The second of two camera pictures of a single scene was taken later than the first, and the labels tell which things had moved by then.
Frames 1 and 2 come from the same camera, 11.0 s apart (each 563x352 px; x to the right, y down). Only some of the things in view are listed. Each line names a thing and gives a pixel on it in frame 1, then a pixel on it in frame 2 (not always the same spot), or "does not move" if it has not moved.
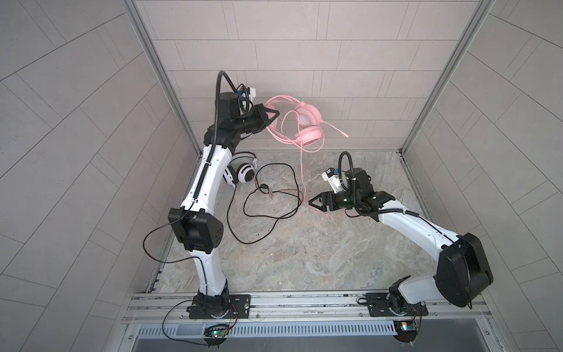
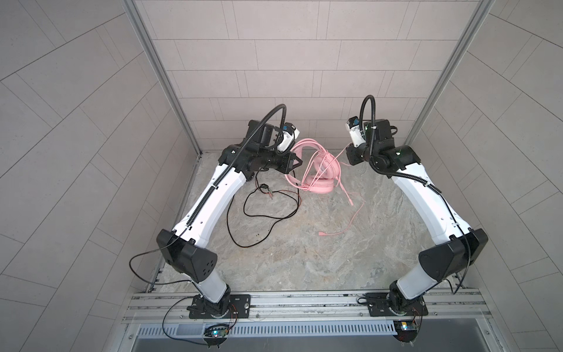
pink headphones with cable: [300, 123] -> [309, 166]
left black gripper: [256, 114] -> [284, 166]
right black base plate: [377, 306] does not move
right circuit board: [406, 331] does not move
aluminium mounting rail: [290, 306] does not move
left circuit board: [215, 334] does not move
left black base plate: [239, 308] does not move
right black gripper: [325, 201] -> [352, 158]
